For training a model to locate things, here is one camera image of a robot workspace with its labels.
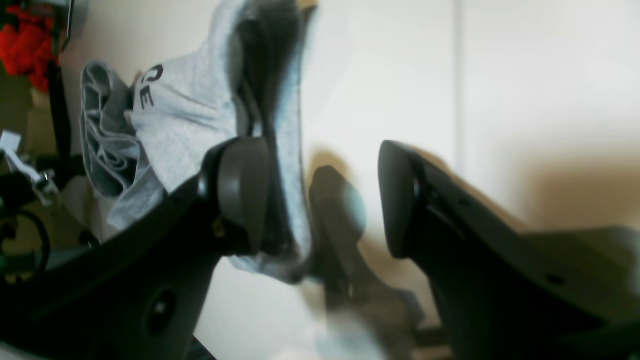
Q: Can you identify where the grey T-shirt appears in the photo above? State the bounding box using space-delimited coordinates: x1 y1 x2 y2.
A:
79 0 314 284

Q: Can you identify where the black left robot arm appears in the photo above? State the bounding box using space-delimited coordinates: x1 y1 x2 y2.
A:
1 171 101 290

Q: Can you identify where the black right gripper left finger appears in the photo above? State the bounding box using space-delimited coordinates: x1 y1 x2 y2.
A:
1 137 270 360

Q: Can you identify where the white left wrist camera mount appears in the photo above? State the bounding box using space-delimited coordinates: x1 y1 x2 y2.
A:
0 130 59 215

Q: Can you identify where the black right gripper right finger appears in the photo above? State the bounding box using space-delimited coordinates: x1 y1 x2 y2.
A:
377 140 639 360

